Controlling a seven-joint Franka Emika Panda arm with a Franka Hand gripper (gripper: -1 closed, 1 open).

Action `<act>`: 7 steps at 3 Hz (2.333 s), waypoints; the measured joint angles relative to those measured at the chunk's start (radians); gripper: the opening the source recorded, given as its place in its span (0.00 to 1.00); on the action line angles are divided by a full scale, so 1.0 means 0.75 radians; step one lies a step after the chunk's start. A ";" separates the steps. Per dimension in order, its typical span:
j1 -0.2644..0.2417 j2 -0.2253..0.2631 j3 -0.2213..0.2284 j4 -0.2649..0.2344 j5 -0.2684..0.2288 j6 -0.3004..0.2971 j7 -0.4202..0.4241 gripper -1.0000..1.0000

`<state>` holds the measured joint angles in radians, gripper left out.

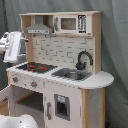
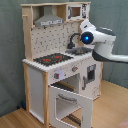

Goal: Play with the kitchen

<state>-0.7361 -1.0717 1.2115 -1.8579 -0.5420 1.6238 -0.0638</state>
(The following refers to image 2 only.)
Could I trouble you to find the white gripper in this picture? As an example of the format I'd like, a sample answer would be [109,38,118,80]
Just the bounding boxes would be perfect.
[80,19,95,32]

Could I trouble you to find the white oven door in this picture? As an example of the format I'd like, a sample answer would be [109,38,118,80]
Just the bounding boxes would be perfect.
[49,86,93,128]

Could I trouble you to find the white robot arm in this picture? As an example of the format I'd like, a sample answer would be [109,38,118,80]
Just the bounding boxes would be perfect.
[80,19,128,63]

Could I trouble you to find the wooden toy kitchen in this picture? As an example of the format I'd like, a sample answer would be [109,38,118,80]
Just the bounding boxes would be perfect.
[20,1,107,128]

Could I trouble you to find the white toy microwave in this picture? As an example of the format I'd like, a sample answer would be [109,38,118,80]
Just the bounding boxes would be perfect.
[66,3,90,21]

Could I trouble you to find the black toy faucet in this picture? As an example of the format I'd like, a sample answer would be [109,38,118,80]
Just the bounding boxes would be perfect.
[67,33,81,49]

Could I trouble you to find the grey range hood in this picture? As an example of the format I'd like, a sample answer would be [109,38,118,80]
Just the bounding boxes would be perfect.
[35,5,64,27]

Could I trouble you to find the right stove knob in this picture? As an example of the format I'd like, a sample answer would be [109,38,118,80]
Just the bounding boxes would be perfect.
[72,66,78,72]

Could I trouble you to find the stove knob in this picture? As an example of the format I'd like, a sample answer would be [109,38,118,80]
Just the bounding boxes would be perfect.
[54,73,60,79]
[72,66,78,72]

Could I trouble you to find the white cupboard door grey dispenser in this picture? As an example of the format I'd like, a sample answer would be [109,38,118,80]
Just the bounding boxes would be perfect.
[80,57,101,100]

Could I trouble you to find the black stovetop red burners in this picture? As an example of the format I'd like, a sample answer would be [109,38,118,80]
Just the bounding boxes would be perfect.
[34,53,71,66]

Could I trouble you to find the left stove knob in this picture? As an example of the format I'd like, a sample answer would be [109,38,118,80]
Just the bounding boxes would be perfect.
[54,73,60,79]

